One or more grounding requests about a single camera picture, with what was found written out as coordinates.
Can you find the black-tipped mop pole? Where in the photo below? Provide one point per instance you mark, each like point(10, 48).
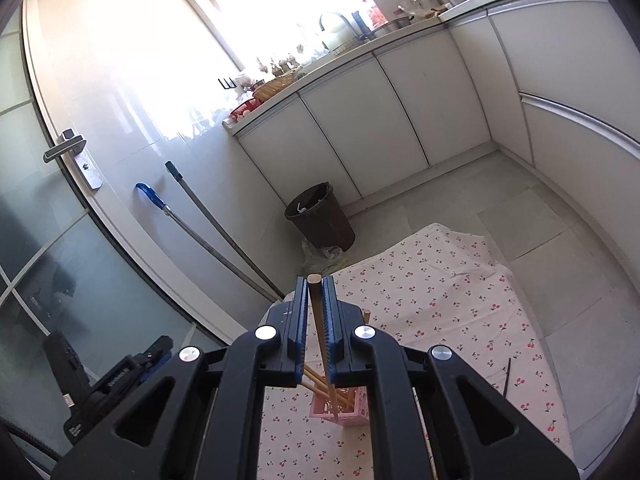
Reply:
point(171, 167)

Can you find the kitchen window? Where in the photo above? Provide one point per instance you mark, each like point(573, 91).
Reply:
point(260, 10)

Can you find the black hook rack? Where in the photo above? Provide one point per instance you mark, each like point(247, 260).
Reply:
point(227, 82)

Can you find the dark bottle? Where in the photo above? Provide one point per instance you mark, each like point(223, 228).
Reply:
point(358, 22)

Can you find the chrome kitchen faucet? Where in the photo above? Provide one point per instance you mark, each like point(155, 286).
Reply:
point(345, 16)

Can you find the wicker basket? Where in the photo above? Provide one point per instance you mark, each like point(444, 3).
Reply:
point(274, 87)

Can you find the red plastic basket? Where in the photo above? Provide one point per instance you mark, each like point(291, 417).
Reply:
point(244, 108)

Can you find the frosted glass sliding door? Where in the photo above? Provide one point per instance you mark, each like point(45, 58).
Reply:
point(50, 210)

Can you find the steel basin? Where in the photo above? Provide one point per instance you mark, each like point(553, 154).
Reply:
point(395, 25)

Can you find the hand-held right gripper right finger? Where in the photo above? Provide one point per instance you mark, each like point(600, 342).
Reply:
point(328, 320)

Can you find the pink perforated utensil holder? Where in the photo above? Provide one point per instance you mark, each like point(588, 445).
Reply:
point(350, 412)

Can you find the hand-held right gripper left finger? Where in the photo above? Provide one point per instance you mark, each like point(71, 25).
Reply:
point(300, 320)

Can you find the black chopstick gold band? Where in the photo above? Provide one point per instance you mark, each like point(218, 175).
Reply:
point(507, 377)

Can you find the red bottle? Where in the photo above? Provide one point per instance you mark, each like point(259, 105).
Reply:
point(377, 15)

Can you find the white kitchen cabinets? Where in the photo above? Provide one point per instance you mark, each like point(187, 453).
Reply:
point(440, 90)

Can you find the clear plastic bag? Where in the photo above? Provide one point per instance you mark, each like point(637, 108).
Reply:
point(317, 257)

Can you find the brown trash bin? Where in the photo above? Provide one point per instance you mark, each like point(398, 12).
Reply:
point(320, 220)

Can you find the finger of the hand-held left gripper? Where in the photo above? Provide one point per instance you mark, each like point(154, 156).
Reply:
point(160, 349)

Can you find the cherry print tablecloth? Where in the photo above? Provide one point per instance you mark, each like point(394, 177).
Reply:
point(450, 300)

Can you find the tan bamboo chopstick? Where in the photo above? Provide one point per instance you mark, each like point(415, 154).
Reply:
point(318, 330)

